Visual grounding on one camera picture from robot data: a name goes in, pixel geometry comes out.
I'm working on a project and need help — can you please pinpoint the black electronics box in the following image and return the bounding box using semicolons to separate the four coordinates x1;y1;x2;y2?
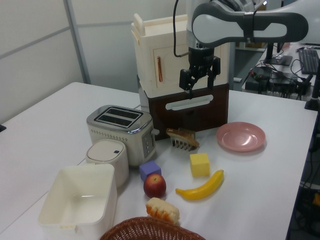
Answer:
244;65;313;101

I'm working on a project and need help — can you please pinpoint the orange striped bread roll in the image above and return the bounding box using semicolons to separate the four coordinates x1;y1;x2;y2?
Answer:
145;197;181;225

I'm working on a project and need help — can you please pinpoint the black keyboard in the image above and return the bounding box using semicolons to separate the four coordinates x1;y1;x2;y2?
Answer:
298;48;320;75

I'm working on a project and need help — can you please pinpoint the cream plastic open box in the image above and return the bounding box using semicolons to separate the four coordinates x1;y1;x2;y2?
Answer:
37;163;119;239

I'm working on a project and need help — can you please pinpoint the yellow banana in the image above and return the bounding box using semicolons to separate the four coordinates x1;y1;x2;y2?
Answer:
174;169;225;201

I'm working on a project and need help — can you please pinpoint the brown drawer with white handle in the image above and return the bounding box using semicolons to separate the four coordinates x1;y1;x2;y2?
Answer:
136;74;230;141

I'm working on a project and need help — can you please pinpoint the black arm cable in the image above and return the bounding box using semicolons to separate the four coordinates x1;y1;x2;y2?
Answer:
171;0;191;59

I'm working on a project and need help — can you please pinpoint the chrome and cream toaster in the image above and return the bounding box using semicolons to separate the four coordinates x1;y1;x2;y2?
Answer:
86;104;160;168

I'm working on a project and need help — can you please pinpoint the small white lidded bin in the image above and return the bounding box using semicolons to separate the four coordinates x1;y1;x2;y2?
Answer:
85;139;130;189

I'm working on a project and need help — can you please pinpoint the brown toast rack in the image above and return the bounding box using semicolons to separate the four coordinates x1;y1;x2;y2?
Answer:
166;127;198;152

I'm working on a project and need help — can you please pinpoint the silver partition post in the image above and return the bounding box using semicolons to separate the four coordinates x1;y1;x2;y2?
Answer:
65;0;91;85

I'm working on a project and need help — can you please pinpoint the yellow cube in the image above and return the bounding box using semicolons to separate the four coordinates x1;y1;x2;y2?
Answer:
189;152;211;178

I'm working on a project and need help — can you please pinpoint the black monitor stand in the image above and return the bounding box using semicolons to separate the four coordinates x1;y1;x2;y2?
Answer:
263;41;294;67

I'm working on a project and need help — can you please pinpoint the pink plate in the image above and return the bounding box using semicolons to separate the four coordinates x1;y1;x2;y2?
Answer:
216;121;267;153

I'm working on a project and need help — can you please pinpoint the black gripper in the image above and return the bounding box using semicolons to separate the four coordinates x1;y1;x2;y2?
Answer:
178;47;221;100

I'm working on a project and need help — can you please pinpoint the purple cube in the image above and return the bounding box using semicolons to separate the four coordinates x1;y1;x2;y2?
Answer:
139;160;163;182

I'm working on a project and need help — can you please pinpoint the red apple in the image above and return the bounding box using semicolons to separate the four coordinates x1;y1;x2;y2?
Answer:
143;173;167;199

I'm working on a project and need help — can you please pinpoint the brown wicker basket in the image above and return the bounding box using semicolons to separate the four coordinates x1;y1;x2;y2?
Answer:
99;216;208;240

